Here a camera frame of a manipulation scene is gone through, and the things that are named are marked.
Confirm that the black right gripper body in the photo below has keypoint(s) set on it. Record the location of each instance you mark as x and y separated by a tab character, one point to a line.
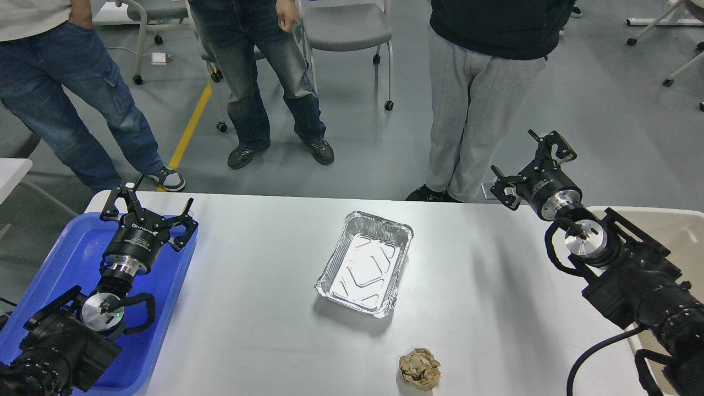
548	191

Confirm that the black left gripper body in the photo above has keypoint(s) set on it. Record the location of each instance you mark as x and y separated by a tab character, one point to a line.
137	244

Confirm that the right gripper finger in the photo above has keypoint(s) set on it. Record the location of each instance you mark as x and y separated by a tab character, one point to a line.
552	151
510	190

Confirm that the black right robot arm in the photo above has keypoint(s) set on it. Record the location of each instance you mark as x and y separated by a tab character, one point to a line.
568	224

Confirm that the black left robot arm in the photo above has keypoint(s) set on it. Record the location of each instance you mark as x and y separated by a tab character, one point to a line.
95	315

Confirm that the left floor socket plate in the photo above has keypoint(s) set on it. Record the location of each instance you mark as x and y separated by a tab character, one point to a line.
486	189

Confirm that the white side table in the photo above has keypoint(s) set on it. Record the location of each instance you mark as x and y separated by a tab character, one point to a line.
13	170

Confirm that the person in grey sweatpants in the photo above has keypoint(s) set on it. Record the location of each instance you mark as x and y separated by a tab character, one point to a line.
485	56

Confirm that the beige plastic bin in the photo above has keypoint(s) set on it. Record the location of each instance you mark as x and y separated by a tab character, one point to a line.
676	231

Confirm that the person in blue jeans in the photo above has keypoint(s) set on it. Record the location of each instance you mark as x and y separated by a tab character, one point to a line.
50	48

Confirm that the white power adapter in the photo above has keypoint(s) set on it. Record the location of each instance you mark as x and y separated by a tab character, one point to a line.
158	58

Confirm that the aluminium foil tray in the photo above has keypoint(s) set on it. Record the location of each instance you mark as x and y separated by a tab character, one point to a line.
363	272

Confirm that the crumpled brown paper ball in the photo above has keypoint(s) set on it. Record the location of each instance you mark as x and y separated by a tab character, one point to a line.
420	369

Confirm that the white chair base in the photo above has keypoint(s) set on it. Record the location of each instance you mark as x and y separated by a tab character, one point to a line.
674	14

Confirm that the grey chair at left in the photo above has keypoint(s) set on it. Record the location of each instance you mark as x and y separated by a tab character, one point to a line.
159	16

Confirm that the grey office chair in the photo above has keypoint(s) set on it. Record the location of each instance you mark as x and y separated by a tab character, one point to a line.
348	28

